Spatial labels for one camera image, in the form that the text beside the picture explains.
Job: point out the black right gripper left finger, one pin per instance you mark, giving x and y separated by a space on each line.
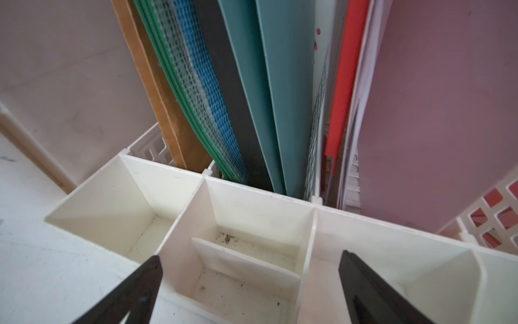
133 300

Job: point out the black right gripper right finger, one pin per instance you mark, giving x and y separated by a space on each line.
369 298

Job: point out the white desk file organizer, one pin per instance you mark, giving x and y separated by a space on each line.
236 254

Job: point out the brown cardboard folder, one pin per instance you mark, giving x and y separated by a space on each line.
185 148

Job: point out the red folder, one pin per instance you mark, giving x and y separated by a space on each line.
355 21

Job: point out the green mesh zip pouch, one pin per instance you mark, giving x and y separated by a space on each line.
177 39

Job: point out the teal plastic folder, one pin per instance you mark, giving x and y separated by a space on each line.
272 42

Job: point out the black folder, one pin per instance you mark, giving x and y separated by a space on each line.
224 63

